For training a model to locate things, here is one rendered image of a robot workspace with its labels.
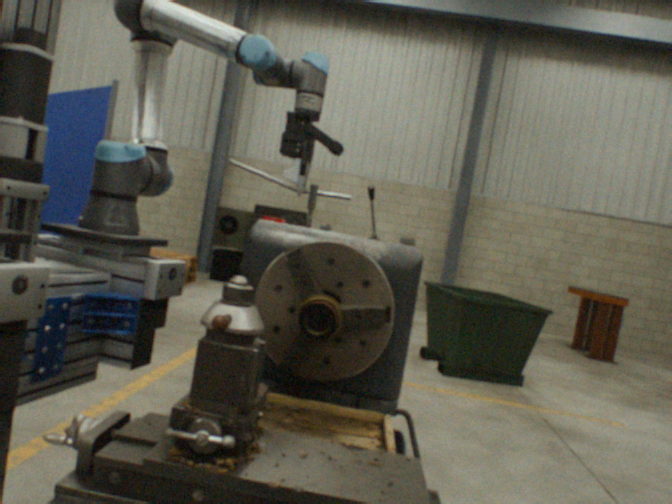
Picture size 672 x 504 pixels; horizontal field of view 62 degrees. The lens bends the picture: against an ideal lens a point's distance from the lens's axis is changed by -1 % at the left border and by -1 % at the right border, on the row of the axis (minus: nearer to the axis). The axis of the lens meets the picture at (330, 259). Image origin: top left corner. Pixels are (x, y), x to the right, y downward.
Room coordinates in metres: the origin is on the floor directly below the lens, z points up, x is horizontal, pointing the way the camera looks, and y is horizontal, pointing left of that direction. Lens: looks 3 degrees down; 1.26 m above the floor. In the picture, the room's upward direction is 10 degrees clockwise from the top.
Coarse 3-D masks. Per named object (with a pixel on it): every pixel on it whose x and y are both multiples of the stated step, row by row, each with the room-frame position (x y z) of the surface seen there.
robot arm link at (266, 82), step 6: (282, 60) 1.43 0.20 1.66; (288, 60) 1.47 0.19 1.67; (294, 60) 1.47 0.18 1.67; (282, 66) 1.43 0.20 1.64; (288, 66) 1.46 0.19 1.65; (282, 72) 1.44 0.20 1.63; (288, 72) 1.46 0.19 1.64; (258, 78) 1.48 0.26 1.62; (264, 78) 1.44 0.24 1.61; (270, 78) 1.43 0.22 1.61; (276, 78) 1.44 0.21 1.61; (282, 78) 1.46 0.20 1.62; (288, 78) 1.46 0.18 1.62; (258, 84) 1.51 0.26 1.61; (264, 84) 1.50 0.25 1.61; (270, 84) 1.49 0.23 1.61; (276, 84) 1.48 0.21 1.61; (282, 84) 1.48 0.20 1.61; (288, 84) 1.48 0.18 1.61
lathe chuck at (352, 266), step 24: (312, 264) 1.25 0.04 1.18; (336, 264) 1.24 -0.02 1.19; (360, 264) 1.24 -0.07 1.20; (264, 288) 1.25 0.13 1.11; (288, 288) 1.25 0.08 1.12; (336, 288) 1.24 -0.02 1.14; (360, 288) 1.24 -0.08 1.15; (384, 288) 1.24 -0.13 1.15; (264, 312) 1.25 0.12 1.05; (288, 312) 1.25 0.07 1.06; (264, 336) 1.25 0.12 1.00; (288, 336) 1.25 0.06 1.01; (336, 336) 1.24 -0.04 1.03; (360, 336) 1.24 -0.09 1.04; (384, 336) 1.24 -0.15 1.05; (312, 360) 1.24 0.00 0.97; (336, 360) 1.24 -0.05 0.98; (360, 360) 1.24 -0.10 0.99
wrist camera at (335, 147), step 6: (306, 126) 1.46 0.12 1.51; (312, 126) 1.46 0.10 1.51; (312, 132) 1.46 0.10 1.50; (318, 132) 1.46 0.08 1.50; (318, 138) 1.46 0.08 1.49; (324, 138) 1.46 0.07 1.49; (330, 138) 1.46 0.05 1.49; (324, 144) 1.46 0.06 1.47; (330, 144) 1.46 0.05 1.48; (336, 144) 1.46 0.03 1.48; (330, 150) 1.47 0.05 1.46; (336, 150) 1.46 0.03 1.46; (342, 150) 1.46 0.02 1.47
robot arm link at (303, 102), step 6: (300, 96) 1.46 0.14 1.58; (306, 96) 1.45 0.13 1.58; (312, 96) 1.45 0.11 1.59; (318, 96) 1.46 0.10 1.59; (294, 102) 1.48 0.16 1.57; (300, 102) 1.45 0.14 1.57; (306, 102) 1.45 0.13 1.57; (312, 102) 1.45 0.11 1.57; (318, 102) 1.46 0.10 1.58; (294, 108) 1.47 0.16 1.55; (300, 108) 1.46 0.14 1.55; (306, 108) 1.45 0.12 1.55; (312, 108) 1.45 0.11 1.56; (318, 108) 1.46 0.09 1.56
